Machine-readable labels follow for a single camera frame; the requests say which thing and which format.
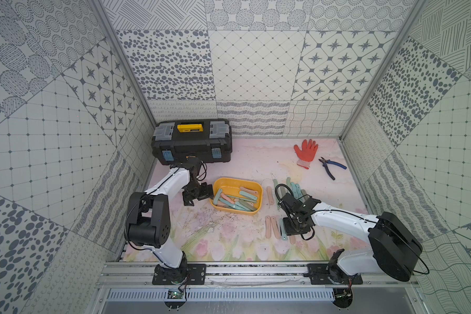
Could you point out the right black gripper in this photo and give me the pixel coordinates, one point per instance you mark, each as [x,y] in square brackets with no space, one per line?
[288,231]

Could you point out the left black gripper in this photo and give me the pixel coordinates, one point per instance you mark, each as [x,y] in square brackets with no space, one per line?
[196,192]

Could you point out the light teal knife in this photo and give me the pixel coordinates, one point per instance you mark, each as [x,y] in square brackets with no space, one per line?
[284,235]

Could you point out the teal fruit knife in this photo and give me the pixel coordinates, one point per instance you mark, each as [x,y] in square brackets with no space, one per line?
[300,192]
[295,189]
[236,206]

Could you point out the pale pink knife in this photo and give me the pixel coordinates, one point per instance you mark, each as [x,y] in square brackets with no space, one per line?
[268,225]

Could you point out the yellow plastic storage box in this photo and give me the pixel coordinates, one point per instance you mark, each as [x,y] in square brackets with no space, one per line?
[237,196]

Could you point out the green fruit knife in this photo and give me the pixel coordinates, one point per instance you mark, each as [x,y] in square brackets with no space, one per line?
[275,184]

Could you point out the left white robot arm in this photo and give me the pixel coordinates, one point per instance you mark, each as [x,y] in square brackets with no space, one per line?
[147,225]

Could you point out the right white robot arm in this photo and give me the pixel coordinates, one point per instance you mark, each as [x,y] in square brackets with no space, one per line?
[390,247]

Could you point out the teal fruit knife in box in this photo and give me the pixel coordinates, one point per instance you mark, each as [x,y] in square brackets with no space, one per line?
[236,206]

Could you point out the pink fruit knife in box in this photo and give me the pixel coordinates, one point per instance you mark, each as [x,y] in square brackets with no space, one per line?
[249,191]

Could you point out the black plastic toolbox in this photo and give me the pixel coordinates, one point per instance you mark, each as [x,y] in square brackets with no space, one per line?
[210,140]

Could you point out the floral pink table mat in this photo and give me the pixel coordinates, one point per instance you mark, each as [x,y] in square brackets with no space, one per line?
[208,234]

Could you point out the red work glove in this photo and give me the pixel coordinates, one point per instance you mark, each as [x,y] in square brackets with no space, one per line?
[306,153]

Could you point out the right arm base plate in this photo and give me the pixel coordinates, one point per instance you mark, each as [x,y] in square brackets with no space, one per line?
[324,274]

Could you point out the blue handled pliers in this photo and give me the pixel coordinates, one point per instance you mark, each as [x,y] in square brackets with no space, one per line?
[326,163]

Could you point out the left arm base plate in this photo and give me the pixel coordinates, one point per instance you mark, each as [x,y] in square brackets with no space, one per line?
[191,274]

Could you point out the aluminium frame rail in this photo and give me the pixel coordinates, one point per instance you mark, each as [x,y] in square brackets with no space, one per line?
[240,275]

